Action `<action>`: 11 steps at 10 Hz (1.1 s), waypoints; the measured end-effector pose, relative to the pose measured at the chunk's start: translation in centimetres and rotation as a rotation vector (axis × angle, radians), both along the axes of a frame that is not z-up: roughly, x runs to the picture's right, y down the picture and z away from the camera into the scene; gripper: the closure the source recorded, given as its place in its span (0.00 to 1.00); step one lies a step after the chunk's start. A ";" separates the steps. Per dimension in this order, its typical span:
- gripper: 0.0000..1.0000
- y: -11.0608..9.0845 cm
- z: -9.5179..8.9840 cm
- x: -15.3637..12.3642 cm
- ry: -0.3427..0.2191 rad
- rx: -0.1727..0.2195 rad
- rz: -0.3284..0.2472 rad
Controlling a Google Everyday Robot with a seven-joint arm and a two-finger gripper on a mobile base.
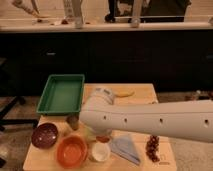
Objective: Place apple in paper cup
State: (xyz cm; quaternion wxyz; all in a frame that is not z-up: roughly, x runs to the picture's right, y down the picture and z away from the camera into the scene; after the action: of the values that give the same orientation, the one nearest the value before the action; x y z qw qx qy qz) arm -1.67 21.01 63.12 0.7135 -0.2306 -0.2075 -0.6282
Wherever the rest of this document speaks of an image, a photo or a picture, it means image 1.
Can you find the black office chair base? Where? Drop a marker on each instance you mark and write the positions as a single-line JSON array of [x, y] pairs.
[[9, 114]]

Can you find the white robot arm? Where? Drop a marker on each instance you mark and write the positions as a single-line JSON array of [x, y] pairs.
[[190, 120]]

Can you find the orange bowl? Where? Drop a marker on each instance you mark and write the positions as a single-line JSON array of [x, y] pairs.
[[71, 152]]

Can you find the red grape bunch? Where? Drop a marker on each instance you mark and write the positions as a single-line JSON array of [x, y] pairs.
[[152, 147]]

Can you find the green plastic tray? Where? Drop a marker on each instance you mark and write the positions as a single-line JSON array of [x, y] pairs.
[[62, 95]]

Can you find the blue folded cloth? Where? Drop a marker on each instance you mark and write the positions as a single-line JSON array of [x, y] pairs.
[[124, 147]]

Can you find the red apple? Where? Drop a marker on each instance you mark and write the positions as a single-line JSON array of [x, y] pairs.
[[103, 139]]

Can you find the yellow banana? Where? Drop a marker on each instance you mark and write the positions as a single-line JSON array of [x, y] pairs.
[[124, 94]]

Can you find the black cabinet counter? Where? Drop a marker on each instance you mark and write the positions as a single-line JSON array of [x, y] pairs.
[[178, 60]]

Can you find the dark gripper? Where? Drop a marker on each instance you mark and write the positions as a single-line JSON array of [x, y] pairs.
[[73, 122]]

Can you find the dark purple bowl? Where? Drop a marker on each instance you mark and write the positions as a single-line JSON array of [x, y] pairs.
[[44, 136]]

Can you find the white paper cup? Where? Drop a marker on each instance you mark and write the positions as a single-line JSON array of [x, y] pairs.
[[100, 152]]

